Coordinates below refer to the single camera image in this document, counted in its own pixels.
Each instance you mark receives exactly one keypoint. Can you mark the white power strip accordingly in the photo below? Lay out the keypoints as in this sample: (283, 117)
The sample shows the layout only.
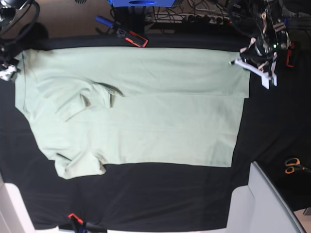
(207, 19)

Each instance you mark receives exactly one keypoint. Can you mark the blue box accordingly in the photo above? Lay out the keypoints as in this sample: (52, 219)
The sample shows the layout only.
(147, 3)

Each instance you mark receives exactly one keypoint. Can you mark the white furniture left corner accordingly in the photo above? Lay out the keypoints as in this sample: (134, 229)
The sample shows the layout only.
(14, 217)

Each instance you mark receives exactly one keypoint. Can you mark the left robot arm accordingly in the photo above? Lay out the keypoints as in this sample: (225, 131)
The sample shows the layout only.
(269, 39)

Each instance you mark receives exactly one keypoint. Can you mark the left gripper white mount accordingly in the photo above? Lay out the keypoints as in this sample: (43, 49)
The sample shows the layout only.
(259, 63)

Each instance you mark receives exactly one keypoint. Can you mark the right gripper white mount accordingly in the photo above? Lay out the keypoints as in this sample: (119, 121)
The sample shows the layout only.
(8, 63)

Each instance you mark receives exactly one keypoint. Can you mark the blue handled tool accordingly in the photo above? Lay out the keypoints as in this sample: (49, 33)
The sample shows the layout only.
(104, 21)

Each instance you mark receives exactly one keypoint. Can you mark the light green T-shirt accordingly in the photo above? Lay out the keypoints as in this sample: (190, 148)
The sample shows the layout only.
(93, 107)

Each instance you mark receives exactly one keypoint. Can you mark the red black clamp top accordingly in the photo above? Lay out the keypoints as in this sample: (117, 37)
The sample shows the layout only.
(132, 37)

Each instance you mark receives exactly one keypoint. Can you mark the red clamp bottom edge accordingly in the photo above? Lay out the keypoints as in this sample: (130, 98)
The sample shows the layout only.
(75, 217)

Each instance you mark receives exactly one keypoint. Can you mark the grey white chair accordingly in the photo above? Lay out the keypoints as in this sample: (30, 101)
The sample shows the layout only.
(259, 208)

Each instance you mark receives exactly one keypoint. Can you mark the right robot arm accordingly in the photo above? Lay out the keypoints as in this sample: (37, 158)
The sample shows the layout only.
(11, 12)

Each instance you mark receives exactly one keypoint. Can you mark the red clamp edge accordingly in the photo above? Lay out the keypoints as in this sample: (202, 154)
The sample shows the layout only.
(75, 217)
(292, 54)

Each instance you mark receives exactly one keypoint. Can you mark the orange handled scissors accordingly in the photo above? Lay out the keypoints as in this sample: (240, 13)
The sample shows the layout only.
(293, 165)

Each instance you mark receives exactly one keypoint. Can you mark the red clamp right edge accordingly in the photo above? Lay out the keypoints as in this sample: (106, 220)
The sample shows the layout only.
(292, 54)

